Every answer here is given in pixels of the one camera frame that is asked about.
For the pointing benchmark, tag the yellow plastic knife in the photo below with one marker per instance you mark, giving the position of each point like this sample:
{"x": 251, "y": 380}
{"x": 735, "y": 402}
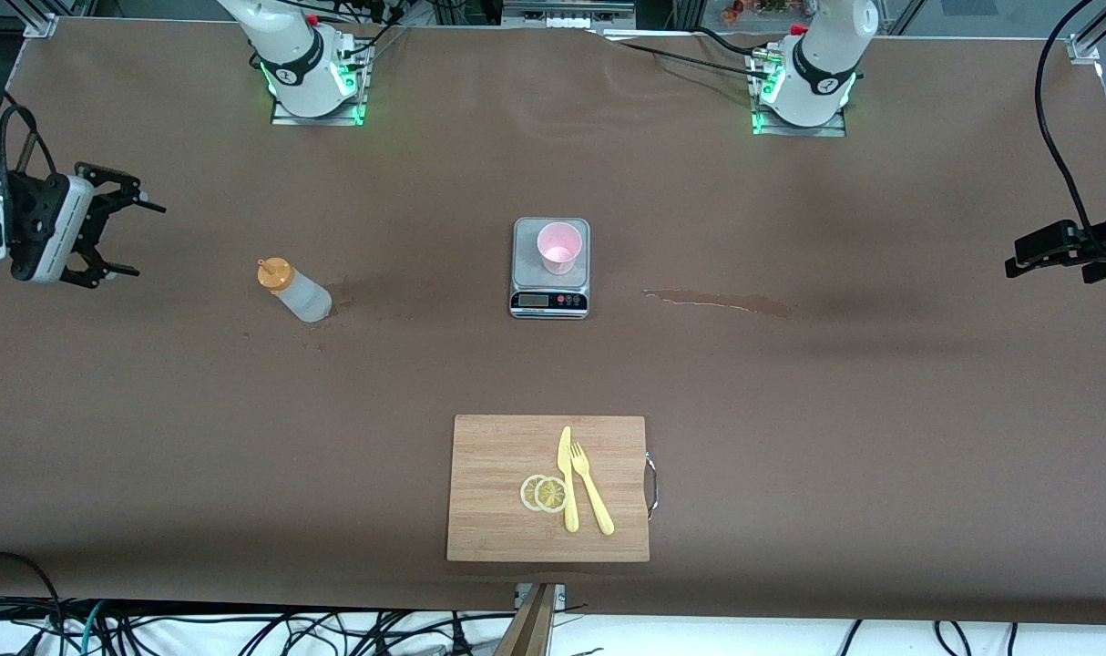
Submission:
{"x": 568, "y": 501}

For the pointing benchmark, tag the translucent sauce bottle orange cap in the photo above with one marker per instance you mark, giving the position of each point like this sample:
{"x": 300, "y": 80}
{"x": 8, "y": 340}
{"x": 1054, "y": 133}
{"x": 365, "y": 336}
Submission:
{"x": 305, "y": 299}

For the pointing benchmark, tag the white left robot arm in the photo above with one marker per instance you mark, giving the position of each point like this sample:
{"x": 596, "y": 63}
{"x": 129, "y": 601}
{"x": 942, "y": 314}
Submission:
{"x": 822, "y": 64}

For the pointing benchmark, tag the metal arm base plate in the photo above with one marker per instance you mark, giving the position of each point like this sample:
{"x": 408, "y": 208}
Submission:
{"x": 835, "y": 129}
{"x": 284, "y": 118}

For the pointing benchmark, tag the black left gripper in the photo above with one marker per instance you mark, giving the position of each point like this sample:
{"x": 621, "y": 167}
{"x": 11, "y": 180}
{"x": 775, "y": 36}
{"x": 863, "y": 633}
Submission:
{"x": 1102, "y": 244}

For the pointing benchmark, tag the small metal bracket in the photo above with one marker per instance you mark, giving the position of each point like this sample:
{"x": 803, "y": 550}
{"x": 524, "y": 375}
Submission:
{"x": 560, "y": 594}

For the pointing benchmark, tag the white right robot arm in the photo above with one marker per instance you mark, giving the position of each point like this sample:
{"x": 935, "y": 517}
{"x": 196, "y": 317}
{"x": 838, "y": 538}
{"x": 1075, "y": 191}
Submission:
{"x": 293, "y": 46}

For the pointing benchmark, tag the brown paper table cover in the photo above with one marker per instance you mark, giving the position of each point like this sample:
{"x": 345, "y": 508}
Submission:
{"x": 152, "y": 410}

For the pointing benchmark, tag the wooden strip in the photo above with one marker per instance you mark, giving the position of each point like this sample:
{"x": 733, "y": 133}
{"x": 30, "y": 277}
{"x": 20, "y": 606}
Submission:
{"x": 530, "y": 629}

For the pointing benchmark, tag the silver digital kitchen scale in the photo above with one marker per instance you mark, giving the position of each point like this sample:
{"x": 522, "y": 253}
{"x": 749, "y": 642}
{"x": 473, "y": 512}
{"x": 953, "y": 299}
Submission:
{"x": 527, "y": 273}

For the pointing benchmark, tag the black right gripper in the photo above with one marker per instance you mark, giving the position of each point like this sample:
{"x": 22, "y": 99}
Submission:
{"x": 35, "y": 221}

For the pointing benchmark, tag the aluminium frame profile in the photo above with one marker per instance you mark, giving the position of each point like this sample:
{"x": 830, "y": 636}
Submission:
{"x": 1086, "y": 44}
{"x": 41, "y": 25}

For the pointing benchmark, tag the lemon slice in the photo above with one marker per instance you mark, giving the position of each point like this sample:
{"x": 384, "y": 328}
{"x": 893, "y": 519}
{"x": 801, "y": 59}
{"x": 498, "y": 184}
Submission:
{"x": 527, "y": 493}
{"x": 551, "y": 495}

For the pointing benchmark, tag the yellow plastic fork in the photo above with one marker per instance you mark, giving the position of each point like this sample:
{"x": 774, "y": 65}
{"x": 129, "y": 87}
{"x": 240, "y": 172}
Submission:
{"x": 594, "y": 497}

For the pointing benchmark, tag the white power strip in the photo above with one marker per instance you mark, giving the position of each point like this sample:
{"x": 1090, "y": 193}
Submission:
{"x": 567, "y": 14}

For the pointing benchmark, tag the wooden cutting board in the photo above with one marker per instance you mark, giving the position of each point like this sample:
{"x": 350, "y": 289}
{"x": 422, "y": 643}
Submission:
{"x": 489, "y": 492}

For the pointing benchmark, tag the pink plastic cup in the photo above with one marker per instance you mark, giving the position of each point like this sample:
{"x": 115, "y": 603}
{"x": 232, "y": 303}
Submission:
{"x": 559, "y": 246}

